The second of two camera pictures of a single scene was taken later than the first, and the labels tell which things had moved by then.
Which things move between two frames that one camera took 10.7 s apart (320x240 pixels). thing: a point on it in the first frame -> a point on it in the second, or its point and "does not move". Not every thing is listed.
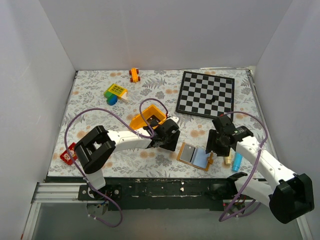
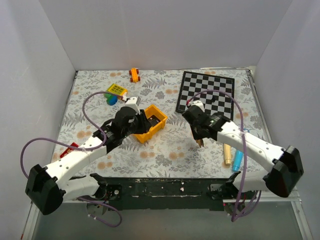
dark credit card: (153, 120) does not move
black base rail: (159, 193) does not move
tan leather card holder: (195, 156) -> (200, 142)
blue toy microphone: (237, 161) does not move
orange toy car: (134, 72) does not move
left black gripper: (171, 146) -> (144, 124)
